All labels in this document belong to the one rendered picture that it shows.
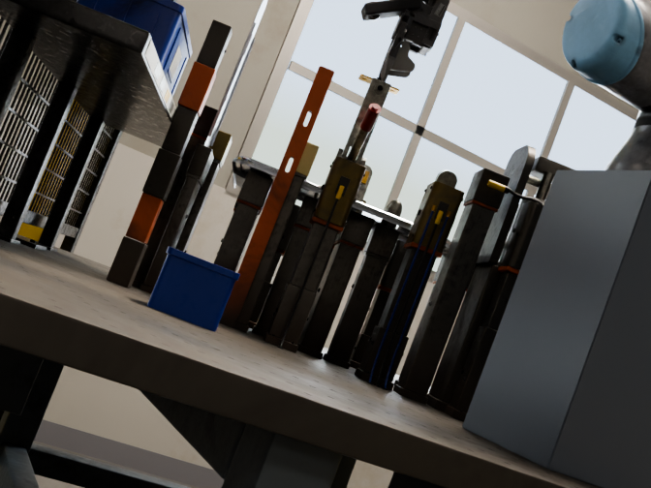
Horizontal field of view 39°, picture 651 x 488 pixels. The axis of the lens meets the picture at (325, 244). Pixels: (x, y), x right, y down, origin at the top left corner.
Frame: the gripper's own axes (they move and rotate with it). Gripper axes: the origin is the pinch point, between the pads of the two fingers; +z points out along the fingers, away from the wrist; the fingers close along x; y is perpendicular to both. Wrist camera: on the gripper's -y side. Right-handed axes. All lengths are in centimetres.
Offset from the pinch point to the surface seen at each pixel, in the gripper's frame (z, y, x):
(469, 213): 23.1, 21.6, -24.7
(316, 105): 14.0, -10.1, -16.2
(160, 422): 107, -18, 172
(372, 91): 7.9, -1.6, -17.1
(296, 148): 22.7, -10.3, -16.1
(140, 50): 27, -33, -65
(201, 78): 18.0, -30.5, -18.3
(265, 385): 57, -5, -97
